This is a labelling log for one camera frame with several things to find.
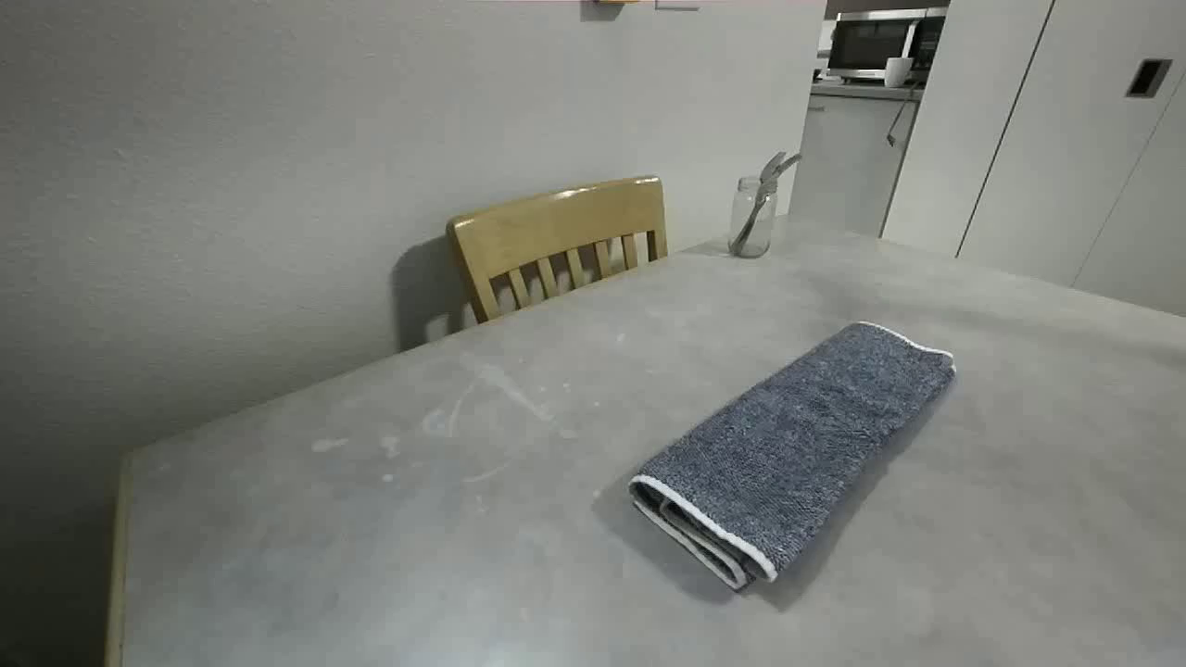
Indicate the microwave oven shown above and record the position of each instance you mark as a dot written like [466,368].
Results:
[865,40]

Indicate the tall white cabinet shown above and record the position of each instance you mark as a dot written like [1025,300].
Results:
[1049,161]

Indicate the grey towel with white trim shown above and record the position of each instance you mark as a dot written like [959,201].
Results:
[802,432]

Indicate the clear glass jar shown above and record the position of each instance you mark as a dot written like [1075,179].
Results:
[752,231]

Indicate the white kitchen counter cabinet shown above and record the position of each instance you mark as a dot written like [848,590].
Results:
[849,154]

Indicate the wooden slat-back chair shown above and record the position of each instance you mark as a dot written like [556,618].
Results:
[556,223]

